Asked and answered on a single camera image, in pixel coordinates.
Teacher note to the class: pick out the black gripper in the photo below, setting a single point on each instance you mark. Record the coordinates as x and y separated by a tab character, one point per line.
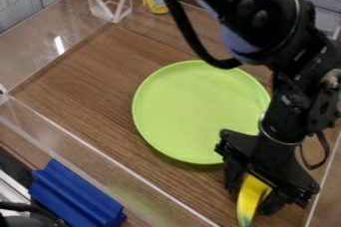
255	155

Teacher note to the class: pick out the yellow banana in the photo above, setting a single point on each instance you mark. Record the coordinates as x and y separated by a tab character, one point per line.
251	194

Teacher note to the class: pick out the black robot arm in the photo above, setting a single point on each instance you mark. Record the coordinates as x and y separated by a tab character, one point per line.
272	33

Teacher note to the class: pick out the green plate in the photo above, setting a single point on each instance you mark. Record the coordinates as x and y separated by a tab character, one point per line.
185	102

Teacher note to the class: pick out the blue plastic clamp block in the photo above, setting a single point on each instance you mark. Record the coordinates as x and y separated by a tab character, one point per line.
73	199

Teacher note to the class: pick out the clear acrylic enclosure wall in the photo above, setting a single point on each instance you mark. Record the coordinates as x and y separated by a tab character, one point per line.
70	69

